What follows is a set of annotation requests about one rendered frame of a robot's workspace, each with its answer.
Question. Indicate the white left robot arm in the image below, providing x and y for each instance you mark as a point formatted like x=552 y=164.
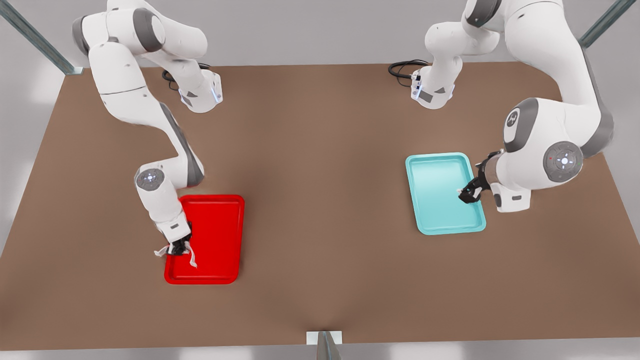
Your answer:
x=545 y=70

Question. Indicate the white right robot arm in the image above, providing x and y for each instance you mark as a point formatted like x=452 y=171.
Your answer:
x=125 y=95

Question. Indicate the cyan rectangular tray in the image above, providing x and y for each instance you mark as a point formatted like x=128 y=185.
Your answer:
x=440 y=195

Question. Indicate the red rectangular tray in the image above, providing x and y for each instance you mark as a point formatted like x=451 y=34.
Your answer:
x=215 y=240

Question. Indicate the silver frame post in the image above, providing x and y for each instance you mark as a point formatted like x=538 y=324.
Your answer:
x=326 y=345
x=35 y=37
x=602 y=22

